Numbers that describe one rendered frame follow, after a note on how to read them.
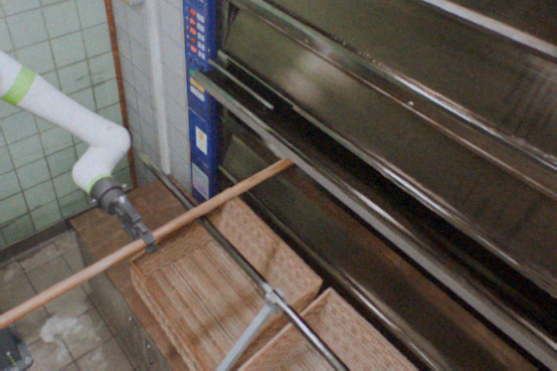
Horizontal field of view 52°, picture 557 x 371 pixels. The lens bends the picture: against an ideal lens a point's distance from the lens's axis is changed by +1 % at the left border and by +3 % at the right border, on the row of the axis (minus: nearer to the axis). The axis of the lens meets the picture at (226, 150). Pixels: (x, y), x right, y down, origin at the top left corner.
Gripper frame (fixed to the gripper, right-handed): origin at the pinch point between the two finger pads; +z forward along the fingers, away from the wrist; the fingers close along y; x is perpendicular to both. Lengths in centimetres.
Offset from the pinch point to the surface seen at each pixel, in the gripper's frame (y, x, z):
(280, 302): 1.7, -17.5, 38.3
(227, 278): 60, -37, -9
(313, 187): 2, -55, 13
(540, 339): -25, -39, 86
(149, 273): 59, -14, -30
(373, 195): -21, -46, 39
